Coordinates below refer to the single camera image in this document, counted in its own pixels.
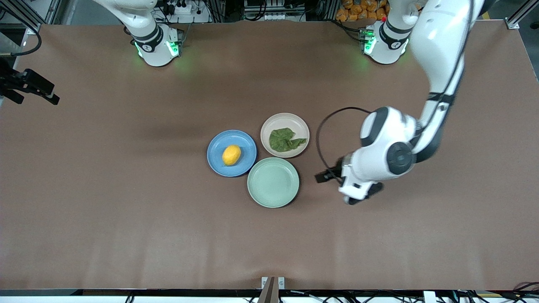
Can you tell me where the beige plate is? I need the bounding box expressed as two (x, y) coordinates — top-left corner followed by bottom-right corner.
(260, 113), (310, 159)

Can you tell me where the blue plate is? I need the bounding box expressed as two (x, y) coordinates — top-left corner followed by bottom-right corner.
(207, 130), (257, 178)

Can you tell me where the green lettuce leaf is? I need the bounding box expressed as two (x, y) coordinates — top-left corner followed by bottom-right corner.
(269, 128), (308, 153)

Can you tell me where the pale green plate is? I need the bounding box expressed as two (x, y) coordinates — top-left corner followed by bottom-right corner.
(247, 157), (300, 208)

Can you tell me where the bag of oranges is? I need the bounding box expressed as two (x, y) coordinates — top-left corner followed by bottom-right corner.
(336, 0), (422, 22)

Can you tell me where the white power strip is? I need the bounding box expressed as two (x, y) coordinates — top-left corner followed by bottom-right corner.
(162, 0), (193, 16)

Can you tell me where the metal table edge bracket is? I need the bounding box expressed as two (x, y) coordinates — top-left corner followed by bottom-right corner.
(261, 276), (286, 303)

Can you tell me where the aluminium frame profile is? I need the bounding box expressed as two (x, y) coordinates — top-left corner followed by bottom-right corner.
(0, 0), (64, 35)
(507, 0), (532, 30)

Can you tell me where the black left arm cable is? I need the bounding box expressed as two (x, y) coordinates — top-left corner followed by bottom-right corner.
(315, 0), (474, 170)

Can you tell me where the yellow lemon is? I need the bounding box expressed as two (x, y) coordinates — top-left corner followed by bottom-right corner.
(222, 145), (242, 167)

